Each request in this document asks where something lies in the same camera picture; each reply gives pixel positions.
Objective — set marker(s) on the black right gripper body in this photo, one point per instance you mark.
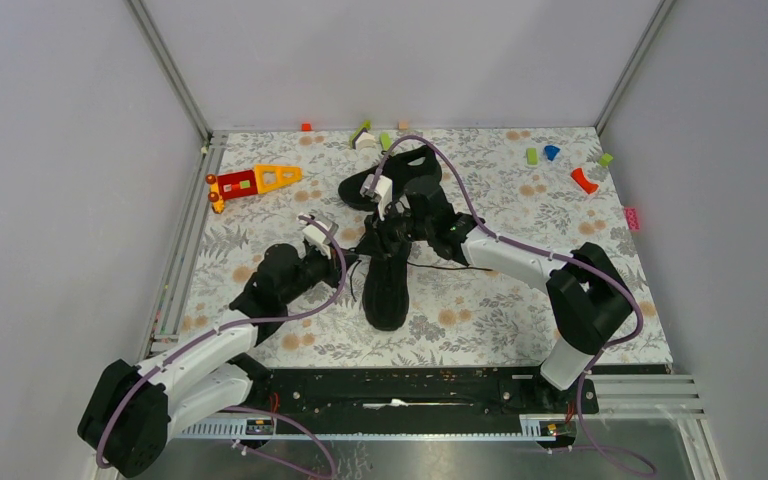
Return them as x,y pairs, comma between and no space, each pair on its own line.
422,227

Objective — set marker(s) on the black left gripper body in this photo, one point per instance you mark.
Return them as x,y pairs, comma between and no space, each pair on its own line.
317,267

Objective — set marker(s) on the black sneaker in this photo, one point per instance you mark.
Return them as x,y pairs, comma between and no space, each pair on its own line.
385,295
400,169

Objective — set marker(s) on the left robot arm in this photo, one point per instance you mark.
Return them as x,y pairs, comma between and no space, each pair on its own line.
134,410

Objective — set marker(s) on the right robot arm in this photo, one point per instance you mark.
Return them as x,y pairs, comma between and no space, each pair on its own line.
588,298

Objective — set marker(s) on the floral patterned mat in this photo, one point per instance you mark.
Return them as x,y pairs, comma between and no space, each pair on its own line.
456,317

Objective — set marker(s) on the lime green long brick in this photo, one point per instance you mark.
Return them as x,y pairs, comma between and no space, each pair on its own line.
385,141

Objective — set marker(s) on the green purple white block stack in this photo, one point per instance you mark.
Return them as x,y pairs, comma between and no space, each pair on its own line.
362,138

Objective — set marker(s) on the green small block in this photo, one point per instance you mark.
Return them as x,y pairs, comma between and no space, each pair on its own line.
532,156

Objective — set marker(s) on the red yellow toy rocket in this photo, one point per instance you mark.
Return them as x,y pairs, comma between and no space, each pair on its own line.
258,180

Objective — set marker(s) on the blue toy piece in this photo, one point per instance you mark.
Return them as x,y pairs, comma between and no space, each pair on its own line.
551,152

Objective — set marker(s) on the red arch block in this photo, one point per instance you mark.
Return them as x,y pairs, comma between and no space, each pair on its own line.
583,182

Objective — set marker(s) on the lime green corner block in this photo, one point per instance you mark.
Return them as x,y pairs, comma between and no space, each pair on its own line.
605,160

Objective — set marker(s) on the pink brick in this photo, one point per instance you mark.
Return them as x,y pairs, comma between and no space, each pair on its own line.
632,219

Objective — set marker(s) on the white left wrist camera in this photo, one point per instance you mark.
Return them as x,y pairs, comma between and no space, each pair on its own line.
319,233

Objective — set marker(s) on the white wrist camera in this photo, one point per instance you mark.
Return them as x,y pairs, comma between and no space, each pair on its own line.
379,188
319,233

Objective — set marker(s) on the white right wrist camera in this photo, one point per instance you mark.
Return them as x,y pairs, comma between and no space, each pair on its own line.
379,188

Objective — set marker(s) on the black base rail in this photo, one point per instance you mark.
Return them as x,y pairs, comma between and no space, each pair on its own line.
449,401

